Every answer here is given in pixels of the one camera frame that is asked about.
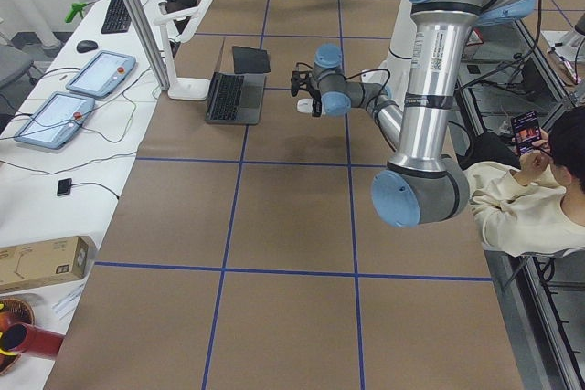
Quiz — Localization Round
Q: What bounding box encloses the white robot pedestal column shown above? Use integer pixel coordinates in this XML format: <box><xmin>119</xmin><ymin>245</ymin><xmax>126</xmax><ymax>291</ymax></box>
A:
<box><xmin>361</xmin><ymin>0</ymin><xmax>416</xmax><ymax>100</ymax></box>

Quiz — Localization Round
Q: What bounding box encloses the cardboard box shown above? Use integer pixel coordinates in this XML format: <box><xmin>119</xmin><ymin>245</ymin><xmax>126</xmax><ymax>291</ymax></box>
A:
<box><xmin>1</xmin><ymin>236</ymin><xmax>95</xmax><ymax>293</ymax></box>

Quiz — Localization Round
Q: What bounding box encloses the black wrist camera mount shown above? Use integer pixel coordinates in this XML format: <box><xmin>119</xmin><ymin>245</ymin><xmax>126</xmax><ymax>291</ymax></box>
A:
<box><xmin>291</xmin><ymin>70</ymin><xmax>314</xmax><ymax>97</ymax></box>

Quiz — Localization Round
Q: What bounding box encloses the aluminium frame post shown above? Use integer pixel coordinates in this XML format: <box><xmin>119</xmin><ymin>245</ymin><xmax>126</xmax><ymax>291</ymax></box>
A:
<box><xmin>123</xmin><ymin>0</ymin><xmax>170</xmax><ymax>91</ymax></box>

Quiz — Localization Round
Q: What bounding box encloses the lower blue teach pendant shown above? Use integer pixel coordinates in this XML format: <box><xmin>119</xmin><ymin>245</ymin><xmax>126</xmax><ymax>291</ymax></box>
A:
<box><xmin>15</xmin><ymin>92</ymin><xmax>96</xmax><ymax>150</ymax></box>

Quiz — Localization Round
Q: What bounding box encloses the person in cream sweater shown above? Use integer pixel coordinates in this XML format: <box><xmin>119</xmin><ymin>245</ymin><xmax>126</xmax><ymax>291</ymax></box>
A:
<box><xmin>464</xmin><ymin>106</ymin><xmax>584</xmax><ymax>257</ymax></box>

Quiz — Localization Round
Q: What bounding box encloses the white wireless mouse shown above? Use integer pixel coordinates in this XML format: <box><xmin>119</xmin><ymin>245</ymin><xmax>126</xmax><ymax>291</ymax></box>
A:
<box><xmin>296</xmin><ymin>99</ymin><xmax>324</xmax><ymax>114</ymax></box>

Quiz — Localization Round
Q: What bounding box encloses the green handled tool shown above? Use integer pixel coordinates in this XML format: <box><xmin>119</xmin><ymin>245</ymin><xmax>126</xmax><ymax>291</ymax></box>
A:
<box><xmin>64</xmin><ymin>3</ymin><xmax>88</xmax><ymax>23</ymax></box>

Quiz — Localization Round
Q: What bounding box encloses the blue teach pendant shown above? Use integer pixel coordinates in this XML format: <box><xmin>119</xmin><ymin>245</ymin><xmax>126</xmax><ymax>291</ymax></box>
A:
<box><xmin>15</xmin><ymin>92</ymin><xmax>96</xmax><ymax>150</ymax></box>
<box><xmin>66</xmin><ymin>50</ymin><xmax>136</xmax><ymax>99</ymax></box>

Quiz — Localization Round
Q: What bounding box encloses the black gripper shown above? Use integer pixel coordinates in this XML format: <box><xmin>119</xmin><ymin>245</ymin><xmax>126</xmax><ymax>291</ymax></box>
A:
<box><xmin>308</xmin><ymin>87</ymin><xmax>322</xmax><ymax>117</ymax></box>

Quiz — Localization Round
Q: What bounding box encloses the black computer mouse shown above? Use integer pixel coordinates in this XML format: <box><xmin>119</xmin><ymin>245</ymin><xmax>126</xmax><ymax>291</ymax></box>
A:
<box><xmin>76</xmin><ymin>39</ymin><xmax>99</xmax><ymax>54</ymax></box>

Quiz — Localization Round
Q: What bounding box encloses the white desk lamp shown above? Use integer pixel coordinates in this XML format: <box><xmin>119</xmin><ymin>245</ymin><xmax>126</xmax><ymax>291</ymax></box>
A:
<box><xmin>154</xmin><ymin>0</ymin><xmax>214</xmax><ymax>101</ymax></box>

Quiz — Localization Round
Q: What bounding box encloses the upper blue teach pendant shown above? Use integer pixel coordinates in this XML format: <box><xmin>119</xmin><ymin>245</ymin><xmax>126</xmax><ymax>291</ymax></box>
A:
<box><xmin>66</xmin><ymin>50</ymin><xmax>136</xmax><ymax>99</ymax></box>

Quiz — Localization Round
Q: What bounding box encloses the black mouse pad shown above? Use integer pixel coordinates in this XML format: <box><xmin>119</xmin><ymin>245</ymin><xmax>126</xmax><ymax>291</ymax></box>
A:
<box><xmin>232</xmin><ymin>46</ymin><xmax>271</xmax><ymax>74</ymax></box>

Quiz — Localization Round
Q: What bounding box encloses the red bottle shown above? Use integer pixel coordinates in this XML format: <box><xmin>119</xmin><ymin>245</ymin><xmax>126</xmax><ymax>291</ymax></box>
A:
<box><xmin>1</xmin><ymin>322</ymin><xmax>64</xmax><ymax>360</ymax></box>

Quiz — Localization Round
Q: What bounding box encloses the small black puck device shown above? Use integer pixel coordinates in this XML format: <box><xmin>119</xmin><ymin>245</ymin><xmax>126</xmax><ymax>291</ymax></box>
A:
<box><xmin>57</xmin><ymin>178</ymin><xmax>73</xmax><ymax>196</ymax></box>

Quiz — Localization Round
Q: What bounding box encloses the grey laptop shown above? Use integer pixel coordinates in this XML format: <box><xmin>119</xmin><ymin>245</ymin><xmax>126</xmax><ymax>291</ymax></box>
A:
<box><xmin>204</xmin><ymin>37</ymin><xmax>268</xmax><ymax>126</ymax></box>

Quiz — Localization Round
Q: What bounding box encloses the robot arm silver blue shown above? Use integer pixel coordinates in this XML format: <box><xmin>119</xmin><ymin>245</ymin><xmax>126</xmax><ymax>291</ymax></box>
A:
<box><xmin>292</xmin><ymin>0</ymin><xmax>537</xmax><ymax>227</ymax></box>

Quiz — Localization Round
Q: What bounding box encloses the smartphone in hand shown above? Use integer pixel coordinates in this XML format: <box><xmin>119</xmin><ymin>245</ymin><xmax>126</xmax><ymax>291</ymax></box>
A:
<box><xmin>511</xmin><ymin>111</ymin><xmax>542</xmax><ymax>156</ymax></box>

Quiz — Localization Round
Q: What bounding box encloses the woven fruit basket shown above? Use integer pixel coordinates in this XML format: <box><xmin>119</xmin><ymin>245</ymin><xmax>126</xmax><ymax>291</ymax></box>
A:
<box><xmin>0</xmin><ymin>297</ymin><xmax>36</xmax><ymax>375</ymax></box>

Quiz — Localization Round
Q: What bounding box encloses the black keyboard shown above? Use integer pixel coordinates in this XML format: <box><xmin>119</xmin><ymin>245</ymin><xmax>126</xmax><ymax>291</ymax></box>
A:
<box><xmin>101</xmin><ymin>0</ymin><xmax>132</xmax><ymax>34</ymax></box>

